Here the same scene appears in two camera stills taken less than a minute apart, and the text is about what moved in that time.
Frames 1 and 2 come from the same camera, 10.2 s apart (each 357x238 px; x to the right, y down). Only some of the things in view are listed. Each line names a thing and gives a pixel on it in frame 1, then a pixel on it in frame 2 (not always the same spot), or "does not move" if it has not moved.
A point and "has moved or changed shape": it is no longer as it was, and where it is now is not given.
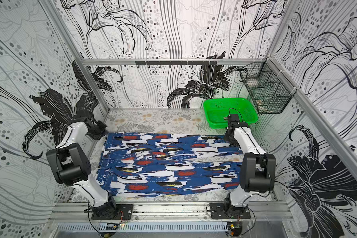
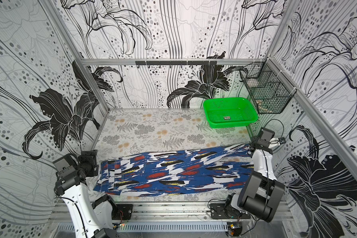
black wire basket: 269,88 does not move
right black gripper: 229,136 to 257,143
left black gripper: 103,131 to 90,156
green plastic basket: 217,111 does not move
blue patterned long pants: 152,164 has moved or changed shape
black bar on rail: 176,62 does not move
